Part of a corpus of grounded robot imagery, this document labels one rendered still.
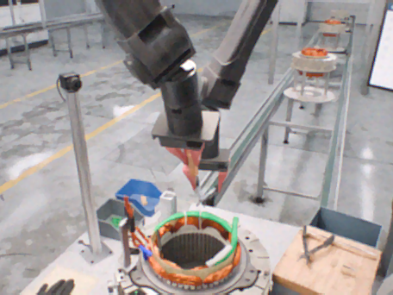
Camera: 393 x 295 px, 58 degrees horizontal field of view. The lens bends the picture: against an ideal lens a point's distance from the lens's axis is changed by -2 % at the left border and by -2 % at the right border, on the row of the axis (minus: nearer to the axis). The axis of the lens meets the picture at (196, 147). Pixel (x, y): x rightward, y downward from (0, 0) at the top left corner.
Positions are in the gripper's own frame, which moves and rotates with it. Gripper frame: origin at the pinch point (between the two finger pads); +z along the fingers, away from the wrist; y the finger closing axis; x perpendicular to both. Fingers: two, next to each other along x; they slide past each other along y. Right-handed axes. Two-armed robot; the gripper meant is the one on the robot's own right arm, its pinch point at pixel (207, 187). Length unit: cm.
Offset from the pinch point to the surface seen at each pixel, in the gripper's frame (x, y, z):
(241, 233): 6.0, -9.1, 7.7
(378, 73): -75, -56, -11
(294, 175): -220, -43, 120
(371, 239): -7.6, -42.4, 16.6
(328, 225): -11.9, -32.1, 16.5
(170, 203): 8.5, 6.9, -0.5
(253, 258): 13.9, -12.3, 7.7
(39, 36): -781, 561, 92
